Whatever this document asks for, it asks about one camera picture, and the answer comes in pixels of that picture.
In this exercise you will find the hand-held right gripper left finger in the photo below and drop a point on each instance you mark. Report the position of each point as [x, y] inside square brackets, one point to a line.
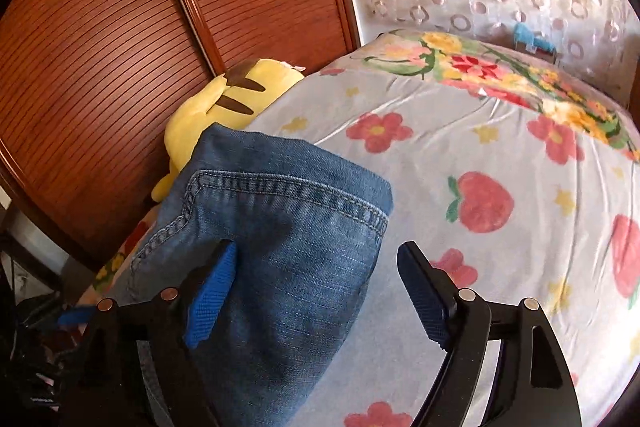
[210, 302]

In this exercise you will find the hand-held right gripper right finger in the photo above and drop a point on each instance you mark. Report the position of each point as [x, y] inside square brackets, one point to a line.
[429, 302]

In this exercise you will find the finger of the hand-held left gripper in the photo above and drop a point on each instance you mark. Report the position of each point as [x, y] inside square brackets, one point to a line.
[75, 316]

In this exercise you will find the blue denim pants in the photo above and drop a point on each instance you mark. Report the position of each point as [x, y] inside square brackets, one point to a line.
[290, 257]

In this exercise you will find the dark clutter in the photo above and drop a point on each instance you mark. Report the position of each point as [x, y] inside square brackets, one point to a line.
[30, 347]

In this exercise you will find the yellow plush toy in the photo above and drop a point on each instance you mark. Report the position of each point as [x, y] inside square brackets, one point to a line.
[200, 112]

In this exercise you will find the grey floral blanket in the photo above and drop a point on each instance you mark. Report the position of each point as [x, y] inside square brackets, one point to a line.
[500, 67]

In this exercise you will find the wooden slatted wardrobe doors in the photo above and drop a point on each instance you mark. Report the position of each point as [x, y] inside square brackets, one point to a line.
[125, 57]

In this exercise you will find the blue plush toy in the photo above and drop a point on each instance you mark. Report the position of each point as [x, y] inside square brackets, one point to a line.
[532, 39]

